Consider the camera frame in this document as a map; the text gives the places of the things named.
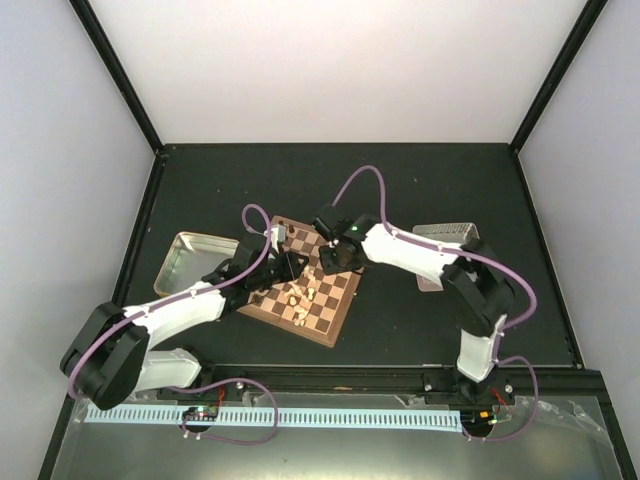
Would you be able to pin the white slotted cable duct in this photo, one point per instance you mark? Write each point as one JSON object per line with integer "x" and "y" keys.
{"x": 382, "y": 419}

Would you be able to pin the wooden chess board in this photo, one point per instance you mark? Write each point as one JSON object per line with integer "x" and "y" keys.
{"x": 314, "y": 306}

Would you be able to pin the black mounting rail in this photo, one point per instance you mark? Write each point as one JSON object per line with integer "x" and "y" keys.
{"x": 437, "y": 385}

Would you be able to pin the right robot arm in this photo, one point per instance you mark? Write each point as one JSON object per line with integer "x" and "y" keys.
{"x": 481, "y": 296}

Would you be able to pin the left metal tray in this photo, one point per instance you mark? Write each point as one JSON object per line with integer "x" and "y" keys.
{"x": 190, "y": 257}

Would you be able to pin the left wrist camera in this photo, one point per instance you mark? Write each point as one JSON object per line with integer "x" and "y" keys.
{"x": 279, "y": 233}

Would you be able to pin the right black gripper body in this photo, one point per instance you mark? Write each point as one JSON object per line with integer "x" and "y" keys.
{"x": 338, "y": 262}

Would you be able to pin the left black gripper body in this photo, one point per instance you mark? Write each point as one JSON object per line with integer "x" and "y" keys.
{"x": 263, "y": 279}

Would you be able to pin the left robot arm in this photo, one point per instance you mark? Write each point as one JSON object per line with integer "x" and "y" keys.
{"x": 115, "y": 353}

